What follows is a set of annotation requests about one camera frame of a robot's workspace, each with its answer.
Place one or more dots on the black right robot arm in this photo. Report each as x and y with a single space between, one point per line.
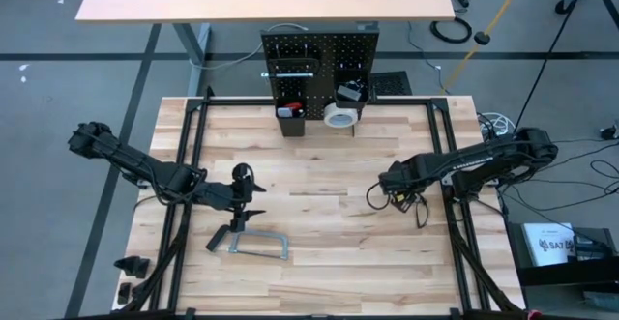
483 160

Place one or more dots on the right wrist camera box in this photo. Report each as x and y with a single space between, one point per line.
403 203

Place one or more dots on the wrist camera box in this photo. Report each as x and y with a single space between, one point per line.
403 203
242 176

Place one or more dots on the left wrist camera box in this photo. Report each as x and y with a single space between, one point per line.
242 176

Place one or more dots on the black metal pegboard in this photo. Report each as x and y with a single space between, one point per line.
319 44

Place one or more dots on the silver peg hook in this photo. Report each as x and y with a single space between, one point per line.
355 84

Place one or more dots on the white printed booklet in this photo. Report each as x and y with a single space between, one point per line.
546 242

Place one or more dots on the white tape roll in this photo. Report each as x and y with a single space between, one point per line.
329 117

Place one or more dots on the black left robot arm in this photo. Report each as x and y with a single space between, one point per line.
145 167

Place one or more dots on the tall black pegboard bin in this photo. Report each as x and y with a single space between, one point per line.
291 127

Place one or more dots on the black corner bracket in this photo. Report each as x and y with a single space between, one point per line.
133 268
125 293

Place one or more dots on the black round floor base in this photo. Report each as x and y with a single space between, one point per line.
482 38

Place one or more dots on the short black pegboard bin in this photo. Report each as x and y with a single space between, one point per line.
365 76

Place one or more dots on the black side cart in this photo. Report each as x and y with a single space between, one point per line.
556 276

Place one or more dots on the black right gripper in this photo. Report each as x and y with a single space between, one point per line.
399 177

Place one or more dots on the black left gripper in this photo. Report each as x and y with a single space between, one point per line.
222 195

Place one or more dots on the silver double-prong pegboard hook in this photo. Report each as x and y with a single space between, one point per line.
277 51
305 50

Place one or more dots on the black aluminium table frame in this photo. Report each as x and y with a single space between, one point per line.
232 101

